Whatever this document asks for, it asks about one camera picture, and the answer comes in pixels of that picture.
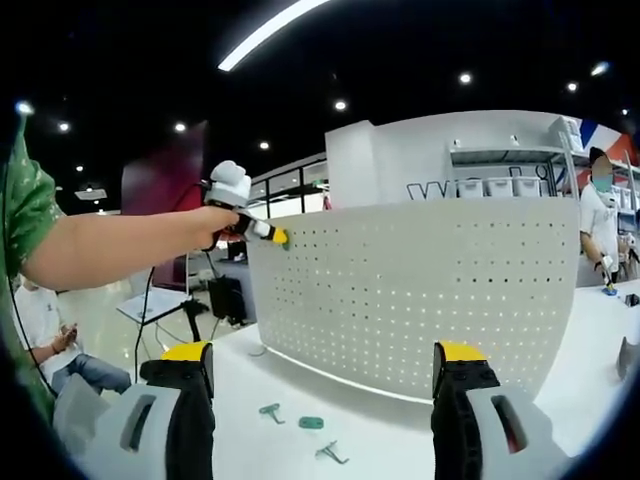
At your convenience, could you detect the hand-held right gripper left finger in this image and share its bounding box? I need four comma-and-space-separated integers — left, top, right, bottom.
89, 339, 217, 480

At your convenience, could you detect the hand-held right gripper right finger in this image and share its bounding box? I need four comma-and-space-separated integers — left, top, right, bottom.
430, 339, 571, 480

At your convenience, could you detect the white perforated mounting plate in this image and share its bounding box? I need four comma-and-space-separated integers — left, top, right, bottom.
247, 197, 581, 406

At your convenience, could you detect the person's left hand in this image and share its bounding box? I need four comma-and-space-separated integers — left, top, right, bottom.
197, 205, 242, 254

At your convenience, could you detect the dark red banner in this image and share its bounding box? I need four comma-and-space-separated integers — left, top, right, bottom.
119, 119, 209, 216

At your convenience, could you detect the black computer case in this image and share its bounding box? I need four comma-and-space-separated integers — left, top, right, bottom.
207, 276, 249, 326

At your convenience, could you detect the black tripod stand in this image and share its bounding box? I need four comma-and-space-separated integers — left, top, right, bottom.
180, 298, 210, 344

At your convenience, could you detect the laptop on stand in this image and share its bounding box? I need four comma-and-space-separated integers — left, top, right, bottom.
117, 249, 190, 322

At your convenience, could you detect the long linear ceiling light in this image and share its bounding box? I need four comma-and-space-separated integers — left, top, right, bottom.
217, 0, 331, 71

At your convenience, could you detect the person's green patterned shirt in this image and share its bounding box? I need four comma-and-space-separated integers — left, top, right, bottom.
0, 114, 69, 426

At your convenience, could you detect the grey metal shelving rack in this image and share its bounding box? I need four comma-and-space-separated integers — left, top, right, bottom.
448, 117, 640, 201

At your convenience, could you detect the group of ceiling spotlights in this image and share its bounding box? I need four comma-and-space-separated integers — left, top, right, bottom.
14, 59, 631, 174

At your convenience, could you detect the pile of white boxes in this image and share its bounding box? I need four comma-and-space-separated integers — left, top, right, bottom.
549, 115, 584, 151

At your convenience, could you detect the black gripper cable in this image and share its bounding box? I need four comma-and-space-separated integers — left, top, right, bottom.
133, 178, 214, 386

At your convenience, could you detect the thin black chest cable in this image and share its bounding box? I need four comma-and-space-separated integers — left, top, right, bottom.
0, 157, 57, 400

